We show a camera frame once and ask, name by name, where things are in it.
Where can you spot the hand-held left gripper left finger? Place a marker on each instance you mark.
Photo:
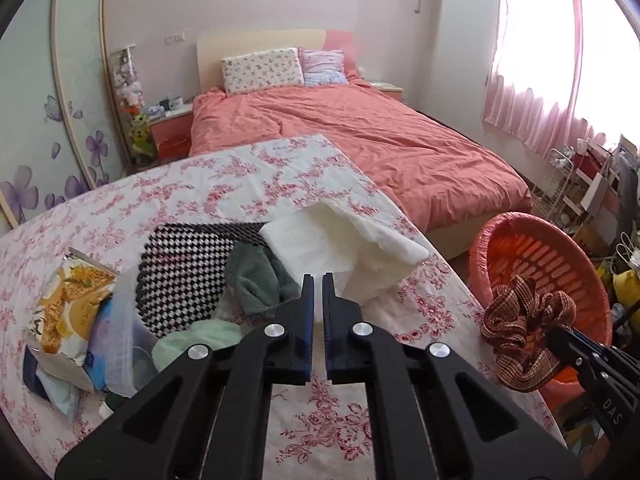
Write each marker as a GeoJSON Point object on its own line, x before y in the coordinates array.
{"type": "Point", "coordinates": [306, 340]}

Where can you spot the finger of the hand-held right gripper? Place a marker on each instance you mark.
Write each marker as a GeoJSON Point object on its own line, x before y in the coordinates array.
{"type": "Point", "coordinates": [570, 347]}

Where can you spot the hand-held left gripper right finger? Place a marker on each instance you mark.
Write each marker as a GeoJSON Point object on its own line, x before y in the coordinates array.
{"type": "Point", "coordinates": [331, 340]}

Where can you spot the brown plaid cloth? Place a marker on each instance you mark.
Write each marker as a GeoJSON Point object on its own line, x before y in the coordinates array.
{"type": "Point", "coordinates": [520, 330]}

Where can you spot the red plastic basket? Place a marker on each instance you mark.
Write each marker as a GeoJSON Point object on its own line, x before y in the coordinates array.
{"type": "Point", "coordinates": [550, 265]}

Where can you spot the black white checkered mat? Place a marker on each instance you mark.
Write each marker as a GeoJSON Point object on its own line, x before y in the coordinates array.
{"type": "Point", "coordinates": [185, 270]}

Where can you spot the blue tissue pack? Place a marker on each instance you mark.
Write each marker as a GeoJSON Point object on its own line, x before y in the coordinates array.
{"type": "Point", "coordinates": [102, 335]}

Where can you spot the dark green towel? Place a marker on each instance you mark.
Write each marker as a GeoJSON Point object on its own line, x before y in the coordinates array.
{"type": "Point", "coordinates": [255, 275]}

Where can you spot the white padded cloth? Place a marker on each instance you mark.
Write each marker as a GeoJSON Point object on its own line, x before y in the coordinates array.
{"type": "Point", "coordinates": [340, 245]}

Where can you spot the light green cloth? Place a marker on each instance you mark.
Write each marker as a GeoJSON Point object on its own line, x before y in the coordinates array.
{"type": "Point", "coordinates": [200, 342]}

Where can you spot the bed base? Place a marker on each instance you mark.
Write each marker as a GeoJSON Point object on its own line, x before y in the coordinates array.
{"type": "Point", "coordinates": [480, 225]}

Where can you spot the red floral tablecloth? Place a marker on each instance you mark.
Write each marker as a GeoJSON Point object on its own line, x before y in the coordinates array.
{"type": "Point", "coordinates": [210, 180]}

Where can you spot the red box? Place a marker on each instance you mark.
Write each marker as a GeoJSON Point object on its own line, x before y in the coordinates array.
{"type": "Point", "coordinates": [174, 146]}

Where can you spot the yellow snack packet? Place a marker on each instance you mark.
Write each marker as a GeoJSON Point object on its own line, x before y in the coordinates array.
{"type": "Point", "coordinates": [65, 310]}

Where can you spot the light blue packet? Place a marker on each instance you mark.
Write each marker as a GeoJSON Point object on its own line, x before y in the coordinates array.
{"type": "Point", "coordinates": [59, 392]}

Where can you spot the pink nightstand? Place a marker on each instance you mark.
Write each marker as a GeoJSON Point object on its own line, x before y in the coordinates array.
{"type": "Point", "coordinates": [172, 125]}

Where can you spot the small bedside table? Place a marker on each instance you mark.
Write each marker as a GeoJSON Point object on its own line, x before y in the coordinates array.
{"type": "Point", "coordinates": [386, 87]}

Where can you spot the green plush toy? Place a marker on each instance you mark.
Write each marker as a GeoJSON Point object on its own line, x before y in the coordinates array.
{"type": "Point", "coordinates": [140, 132]}

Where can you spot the white mug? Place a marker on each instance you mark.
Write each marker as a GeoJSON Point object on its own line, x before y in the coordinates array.
{"type": "Point", "coordinates": [176, 104]}

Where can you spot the floral print pillow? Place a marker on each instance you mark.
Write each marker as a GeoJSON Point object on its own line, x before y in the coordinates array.
{"type": "Point", "coordinates": [262, 71]}

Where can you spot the pink striped pillow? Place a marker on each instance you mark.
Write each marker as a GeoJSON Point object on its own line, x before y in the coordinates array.
{"type": "Point", "coordinates": [322, 66]}

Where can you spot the pink curtain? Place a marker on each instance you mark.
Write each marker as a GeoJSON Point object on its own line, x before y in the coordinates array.
{"type": "Point", "coordinates": [550, 55]}

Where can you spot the beige pink headboard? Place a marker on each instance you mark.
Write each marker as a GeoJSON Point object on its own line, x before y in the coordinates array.
{"type": "Point", "coordinates": [250, 42]}

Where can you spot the clear tube of plush toys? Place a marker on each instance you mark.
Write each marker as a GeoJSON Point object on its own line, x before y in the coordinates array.
{"type": "Point", "coordinates": [129, 90]}

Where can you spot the flower print wardrobe door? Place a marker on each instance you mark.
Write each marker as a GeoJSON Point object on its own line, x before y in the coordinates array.
{"type": "Point", "coordinates": [45, 100]}

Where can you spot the wall outlet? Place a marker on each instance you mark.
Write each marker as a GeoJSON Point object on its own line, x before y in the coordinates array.
{"type": "Point", "coordinates": [174, 38]}

